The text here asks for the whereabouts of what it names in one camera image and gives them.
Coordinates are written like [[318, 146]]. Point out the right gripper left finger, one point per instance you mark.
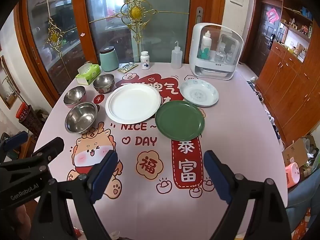
[[52, 218]]

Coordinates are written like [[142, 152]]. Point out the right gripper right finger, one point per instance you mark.
[[268, 219]]

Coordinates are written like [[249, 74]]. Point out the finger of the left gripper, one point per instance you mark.
[[47, 151], [13, 142]]

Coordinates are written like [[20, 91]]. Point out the large steel bowl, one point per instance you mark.
[[81, 118]]

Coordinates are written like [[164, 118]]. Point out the medium steel bowl pink base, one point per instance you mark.
[[75, 96]]

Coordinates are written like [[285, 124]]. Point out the small steel bowl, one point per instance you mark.
[[104, 83]]

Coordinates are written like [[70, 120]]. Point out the white paper plate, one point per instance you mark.
[[132, 103]]

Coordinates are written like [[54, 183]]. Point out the green plate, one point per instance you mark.
[[179, 120]]

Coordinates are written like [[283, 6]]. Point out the white blue patterned plate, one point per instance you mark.
[[199, 92]]

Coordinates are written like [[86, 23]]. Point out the left hand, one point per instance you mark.
[[21, 222]]

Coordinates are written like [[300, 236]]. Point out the pink plastic container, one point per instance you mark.
[[292, 174]]

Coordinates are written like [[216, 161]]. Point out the cardboard box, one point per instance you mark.
[[301, 151]]

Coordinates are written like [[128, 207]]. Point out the green tissue pack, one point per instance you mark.
[[87, 73]]

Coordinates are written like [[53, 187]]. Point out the pink printed tablecloth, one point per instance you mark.
[[160, 189]]

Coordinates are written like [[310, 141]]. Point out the teal ceramic jar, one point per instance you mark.
[[108, 59]]

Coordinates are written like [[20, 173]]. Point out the gold pill blister pack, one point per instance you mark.
[[126, 67]]

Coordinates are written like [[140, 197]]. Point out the wooden glass sliding door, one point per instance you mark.
[[56, 37]]

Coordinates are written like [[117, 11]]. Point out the wooden cabinet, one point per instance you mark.
[[289, 80]]

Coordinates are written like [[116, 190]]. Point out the white supplement bottle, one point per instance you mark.
[[145, 60]]

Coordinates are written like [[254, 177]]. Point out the clear squeeze bottle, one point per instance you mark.
[[176, 56]]

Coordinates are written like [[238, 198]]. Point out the white storage cabinet box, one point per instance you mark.
[[215, 51]]

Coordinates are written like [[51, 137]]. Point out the dark wooden entrance door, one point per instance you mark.
[[260, 33]]

